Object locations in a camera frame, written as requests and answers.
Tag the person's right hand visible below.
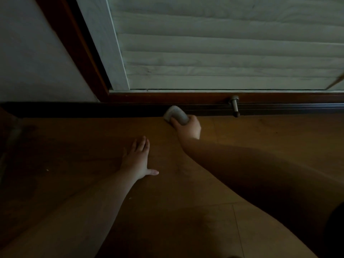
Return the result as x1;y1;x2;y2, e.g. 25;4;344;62
171;114;201;140

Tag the person's left hand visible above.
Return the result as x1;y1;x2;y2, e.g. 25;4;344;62
119;136;159;182

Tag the grey cleaning cloth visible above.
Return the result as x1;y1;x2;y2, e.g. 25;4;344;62
163;105;190;126

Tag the person's right forearm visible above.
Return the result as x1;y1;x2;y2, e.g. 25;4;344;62
178;137;344;258

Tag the person's left forearm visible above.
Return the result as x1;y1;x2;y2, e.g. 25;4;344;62
0;169;138;258

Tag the cylindrical metal door stop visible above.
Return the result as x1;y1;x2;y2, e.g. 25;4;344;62
228;95;241;118

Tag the black shirt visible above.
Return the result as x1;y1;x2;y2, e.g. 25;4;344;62
321;201;344;258

